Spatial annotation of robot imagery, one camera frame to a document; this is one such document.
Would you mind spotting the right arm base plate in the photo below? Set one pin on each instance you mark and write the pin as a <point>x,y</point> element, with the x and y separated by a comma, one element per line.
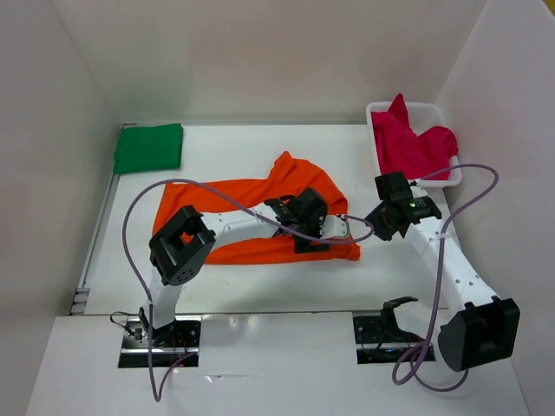
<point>379,336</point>

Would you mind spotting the pink t-shirt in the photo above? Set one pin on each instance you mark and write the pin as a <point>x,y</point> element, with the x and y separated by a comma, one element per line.
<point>400,149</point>

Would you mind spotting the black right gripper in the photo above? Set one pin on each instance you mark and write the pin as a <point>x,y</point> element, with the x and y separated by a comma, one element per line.
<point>381,231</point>

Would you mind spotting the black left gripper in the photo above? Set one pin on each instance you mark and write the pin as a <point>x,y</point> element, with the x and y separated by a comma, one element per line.
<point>303,245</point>

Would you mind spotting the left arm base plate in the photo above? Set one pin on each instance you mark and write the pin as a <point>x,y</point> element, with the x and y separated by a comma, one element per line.
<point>181,346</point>

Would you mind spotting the orange t-shirt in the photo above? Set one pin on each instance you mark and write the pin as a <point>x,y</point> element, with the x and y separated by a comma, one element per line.
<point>288,176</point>

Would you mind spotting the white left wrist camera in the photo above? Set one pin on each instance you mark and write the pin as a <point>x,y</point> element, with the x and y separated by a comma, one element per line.
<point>334,227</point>

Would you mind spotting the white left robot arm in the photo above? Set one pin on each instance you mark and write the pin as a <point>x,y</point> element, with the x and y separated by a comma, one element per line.
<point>180,248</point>

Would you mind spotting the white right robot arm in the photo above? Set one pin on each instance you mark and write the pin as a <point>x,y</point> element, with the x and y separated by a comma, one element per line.
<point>482,327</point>

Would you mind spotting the white plastic basket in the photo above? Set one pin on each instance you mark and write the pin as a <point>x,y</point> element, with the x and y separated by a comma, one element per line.
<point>422,116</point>

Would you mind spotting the green t-shirt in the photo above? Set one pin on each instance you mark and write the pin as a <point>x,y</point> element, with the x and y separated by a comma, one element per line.
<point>148,149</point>

